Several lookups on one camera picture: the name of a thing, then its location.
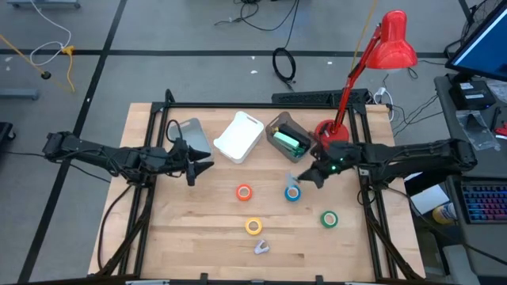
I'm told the small black computer box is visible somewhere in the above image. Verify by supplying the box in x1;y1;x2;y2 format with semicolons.
448;80;496;111

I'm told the orange tape roll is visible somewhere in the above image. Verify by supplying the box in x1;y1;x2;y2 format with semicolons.
235;184;254;202

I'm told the white floor cable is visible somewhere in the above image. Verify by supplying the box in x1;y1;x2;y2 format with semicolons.
29;0;72;67

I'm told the white plastic bin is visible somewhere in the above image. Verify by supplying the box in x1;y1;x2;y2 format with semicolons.
212;111;265;165

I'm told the backlit black keyboard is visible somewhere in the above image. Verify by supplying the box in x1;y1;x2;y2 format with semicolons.
461;184;507;225

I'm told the grey plastic bin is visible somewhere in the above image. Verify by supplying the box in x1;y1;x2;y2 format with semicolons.
168;117;214;163

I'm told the grey side desk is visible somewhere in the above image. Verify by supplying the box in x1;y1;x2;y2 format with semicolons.
433;73;507;278

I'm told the computer monitor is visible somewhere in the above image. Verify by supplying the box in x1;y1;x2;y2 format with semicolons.
445;0;507;83

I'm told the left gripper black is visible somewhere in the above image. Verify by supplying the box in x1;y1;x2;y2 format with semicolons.
166;137;215;187

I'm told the loose black floor cable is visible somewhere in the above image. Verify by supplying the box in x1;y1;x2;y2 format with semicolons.
213;0;300;49

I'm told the black stapler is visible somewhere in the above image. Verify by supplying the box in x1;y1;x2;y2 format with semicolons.
279;123;312;150

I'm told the yellow extension cable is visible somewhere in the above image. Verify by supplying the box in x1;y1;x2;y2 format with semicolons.
61;45;76;94

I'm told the mint green stapler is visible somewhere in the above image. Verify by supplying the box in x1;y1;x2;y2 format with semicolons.
273;131;301;155

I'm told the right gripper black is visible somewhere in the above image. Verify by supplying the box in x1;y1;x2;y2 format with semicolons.
297;141;360;189

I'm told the purple staple remover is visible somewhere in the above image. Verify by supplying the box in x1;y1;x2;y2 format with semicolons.
253;238;271;255

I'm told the black power strip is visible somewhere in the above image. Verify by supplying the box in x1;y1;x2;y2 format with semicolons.
271;88;372;107

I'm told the coiled black floor cable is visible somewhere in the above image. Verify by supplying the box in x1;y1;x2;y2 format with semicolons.
271;47;297;91

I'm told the smoky transparent plastic bin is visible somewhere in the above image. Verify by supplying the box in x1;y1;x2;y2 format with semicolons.
265;111;317;164

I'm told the red desk lamp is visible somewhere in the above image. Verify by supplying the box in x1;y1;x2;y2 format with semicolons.
314;9;419;151

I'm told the green tape roll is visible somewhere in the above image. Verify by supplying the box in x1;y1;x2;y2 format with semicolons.
320;210;339;229

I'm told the yellow wipes tub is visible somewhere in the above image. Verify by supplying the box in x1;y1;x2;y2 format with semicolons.
432;202;457;226

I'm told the white plug adapter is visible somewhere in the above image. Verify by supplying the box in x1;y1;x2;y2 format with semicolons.
372;86;395;122

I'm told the blue tape roll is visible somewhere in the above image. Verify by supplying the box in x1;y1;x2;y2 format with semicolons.
284;184;302;203

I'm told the yellow hanging cord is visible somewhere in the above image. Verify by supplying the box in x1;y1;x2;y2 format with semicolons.
350;0;379;72
0;33;49;79

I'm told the white cardboard box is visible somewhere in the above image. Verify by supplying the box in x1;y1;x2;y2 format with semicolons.
410;184;451;215

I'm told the black fan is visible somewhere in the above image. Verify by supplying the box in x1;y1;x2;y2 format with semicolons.
460;0;493;45

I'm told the yellow tape roll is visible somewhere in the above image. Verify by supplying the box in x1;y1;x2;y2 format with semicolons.
244;217;263;236

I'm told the clear plastic bag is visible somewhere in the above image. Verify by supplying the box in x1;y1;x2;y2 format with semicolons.
455;109;501;151

